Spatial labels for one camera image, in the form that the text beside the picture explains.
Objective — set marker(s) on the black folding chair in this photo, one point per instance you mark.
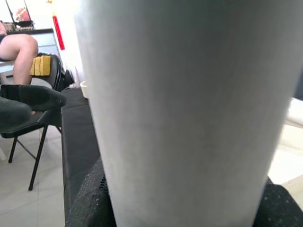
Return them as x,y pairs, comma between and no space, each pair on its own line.
45,118

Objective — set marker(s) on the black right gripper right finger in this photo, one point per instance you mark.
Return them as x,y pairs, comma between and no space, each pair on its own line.
281,208

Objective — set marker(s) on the red hanging ornament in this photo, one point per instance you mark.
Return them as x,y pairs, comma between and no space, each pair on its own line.
58,33

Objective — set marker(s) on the white plastic table leg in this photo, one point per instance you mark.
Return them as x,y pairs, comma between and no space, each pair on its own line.
189,106

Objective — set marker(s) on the yellow cushion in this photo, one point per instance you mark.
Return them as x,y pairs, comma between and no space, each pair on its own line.
40,66

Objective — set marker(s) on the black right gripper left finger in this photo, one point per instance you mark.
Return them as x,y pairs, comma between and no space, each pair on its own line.
91,201

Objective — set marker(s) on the grey sideboard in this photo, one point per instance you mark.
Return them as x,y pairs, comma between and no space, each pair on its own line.
47,42

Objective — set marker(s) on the red yellow picture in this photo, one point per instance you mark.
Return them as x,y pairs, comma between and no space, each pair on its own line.
22,15

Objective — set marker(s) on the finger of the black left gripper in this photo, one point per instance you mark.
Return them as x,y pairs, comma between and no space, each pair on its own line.
11,113
38,98

